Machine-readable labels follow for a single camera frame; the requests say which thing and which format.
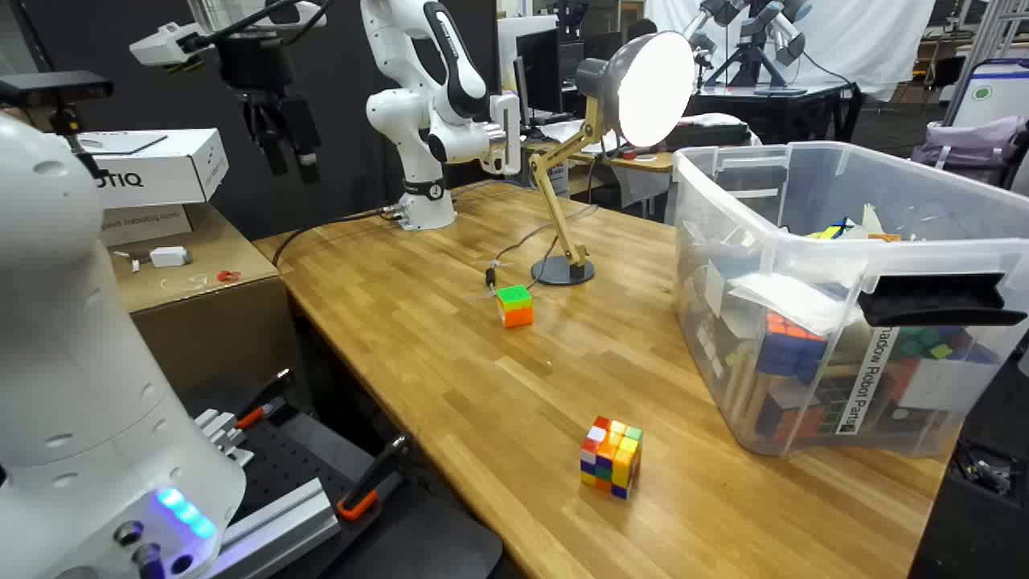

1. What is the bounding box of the blue orange cube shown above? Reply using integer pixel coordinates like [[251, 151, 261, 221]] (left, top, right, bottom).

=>
[[755, 311, 830, 386]]

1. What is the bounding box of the black computer monitor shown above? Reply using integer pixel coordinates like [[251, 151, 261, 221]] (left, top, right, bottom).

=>
[[511, 20, 589, 122]]

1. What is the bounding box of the black background table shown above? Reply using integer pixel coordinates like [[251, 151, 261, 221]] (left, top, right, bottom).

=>
[[684, 80, 864, 148]]

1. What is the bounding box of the scrambled multicolour Rubik's cube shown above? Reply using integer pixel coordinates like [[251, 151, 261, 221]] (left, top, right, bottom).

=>
[[575, 414, 647, 501]]

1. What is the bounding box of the red handled clamp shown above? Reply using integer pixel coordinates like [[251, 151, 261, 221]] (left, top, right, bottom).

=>
[[195, 362, 303, 447]]

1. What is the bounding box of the black camera on stand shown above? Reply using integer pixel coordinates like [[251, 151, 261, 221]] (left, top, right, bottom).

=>
[[0, 67, 114, 181]]

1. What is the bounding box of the lamp power cable with switch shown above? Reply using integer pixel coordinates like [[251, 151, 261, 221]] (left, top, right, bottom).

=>
[[483, 195, 605, 295]]

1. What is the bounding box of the black tripod equipment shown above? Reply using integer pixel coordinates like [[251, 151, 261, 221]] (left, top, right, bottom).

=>
[[687, 0, 817, 89]]

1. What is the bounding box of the orange handled clamp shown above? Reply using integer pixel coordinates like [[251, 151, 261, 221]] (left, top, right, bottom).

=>
[[332, 432, 412, 526]]

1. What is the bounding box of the white backdrop sheet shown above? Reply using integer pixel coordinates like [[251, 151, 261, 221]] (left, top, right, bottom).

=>
[[640, 0, 937, 105]]

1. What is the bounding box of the beige flat box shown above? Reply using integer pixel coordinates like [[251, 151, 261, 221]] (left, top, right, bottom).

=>
[[99, 204, 195, 250]]

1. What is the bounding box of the silver aluminium extrusion rail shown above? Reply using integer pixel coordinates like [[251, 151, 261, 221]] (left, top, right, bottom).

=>
[[207, 476, 346, 579]]

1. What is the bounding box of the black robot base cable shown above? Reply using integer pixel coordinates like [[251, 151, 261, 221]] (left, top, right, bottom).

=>
[[269, 206, 412, 271]]

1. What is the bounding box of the clear plastic storage container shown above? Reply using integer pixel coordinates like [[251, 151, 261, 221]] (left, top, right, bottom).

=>
[[669, 139, 1029, 464]]

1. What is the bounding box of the black perforated platform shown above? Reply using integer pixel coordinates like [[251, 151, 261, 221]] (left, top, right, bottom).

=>
[[191, 413, 508, 579]]

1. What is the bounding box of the silver metal bracket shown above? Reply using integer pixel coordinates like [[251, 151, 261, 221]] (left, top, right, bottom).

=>
[[191, 403, 256, 465]]

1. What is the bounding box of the white label black text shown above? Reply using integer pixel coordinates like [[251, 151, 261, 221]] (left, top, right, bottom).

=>
[[834, 326, 903, 438]]

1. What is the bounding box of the purple white bundle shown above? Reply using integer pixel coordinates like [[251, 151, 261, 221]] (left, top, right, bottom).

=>
[[909, 112, 1029, 185]]

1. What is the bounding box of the white cardboard box black print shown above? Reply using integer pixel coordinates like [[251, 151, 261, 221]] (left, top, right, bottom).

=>
[[75, 125, 230, 211]]

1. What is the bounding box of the brown cardboard box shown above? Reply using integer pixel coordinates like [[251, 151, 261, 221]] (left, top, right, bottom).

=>
[[106, 204, 307, 414]]

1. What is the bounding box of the wooden desk lamp grey shade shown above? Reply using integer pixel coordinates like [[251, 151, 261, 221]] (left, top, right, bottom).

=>
[[521, 30, 701, 289]]

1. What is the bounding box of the green orange Rubik's cube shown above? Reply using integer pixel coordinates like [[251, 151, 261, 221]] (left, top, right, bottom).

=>
[[491, 281, 536, 330]]

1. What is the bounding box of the blue-lit robot black gripper body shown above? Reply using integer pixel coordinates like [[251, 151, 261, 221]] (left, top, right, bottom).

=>
[[219, 24, 295, 105]]

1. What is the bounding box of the black container latch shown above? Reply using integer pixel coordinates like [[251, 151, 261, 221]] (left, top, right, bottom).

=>
[[855, 271, 1029, 327]]

